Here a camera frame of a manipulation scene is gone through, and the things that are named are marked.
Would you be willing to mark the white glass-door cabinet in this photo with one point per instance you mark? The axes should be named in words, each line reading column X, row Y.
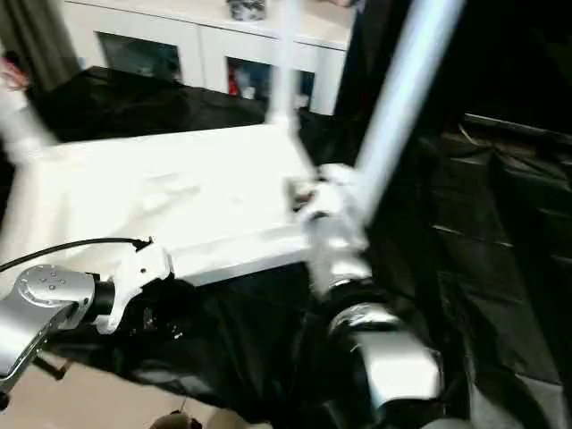
column 201, row 40

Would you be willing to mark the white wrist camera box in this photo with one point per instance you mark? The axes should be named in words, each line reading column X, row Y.
column 330, row 201
column 138, row 272

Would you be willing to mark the red clothes hangers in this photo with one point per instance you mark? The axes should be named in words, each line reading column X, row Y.
column 15, row 73

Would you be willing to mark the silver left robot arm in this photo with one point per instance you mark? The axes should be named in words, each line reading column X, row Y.
column 40, row 290

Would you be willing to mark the red white ceramic figure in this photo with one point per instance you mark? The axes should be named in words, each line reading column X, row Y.
column 233, row 82

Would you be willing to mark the black metal table frame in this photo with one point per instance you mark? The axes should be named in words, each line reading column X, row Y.
column 53, row 368

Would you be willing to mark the grey robot foot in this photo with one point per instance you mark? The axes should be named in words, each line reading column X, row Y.
column 174, row 422

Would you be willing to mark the black glossy mat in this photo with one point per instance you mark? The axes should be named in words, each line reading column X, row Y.
column 491, row 268

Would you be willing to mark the white plastic table leg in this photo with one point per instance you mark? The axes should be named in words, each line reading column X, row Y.
column 283, row 80
column 22, row 129
column 402, row 98

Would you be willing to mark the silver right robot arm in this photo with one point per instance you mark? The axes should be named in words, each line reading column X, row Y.
column 393, row 362

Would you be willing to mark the grey curtain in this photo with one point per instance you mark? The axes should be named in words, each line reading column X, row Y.
column 40, row 36

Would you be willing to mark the white plastic table top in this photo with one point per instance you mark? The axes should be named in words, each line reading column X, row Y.
column 179, row 179

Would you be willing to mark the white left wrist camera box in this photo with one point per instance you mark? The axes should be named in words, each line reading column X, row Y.
column 138, row 272

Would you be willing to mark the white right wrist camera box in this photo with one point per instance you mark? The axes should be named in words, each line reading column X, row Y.
column 330, row 201

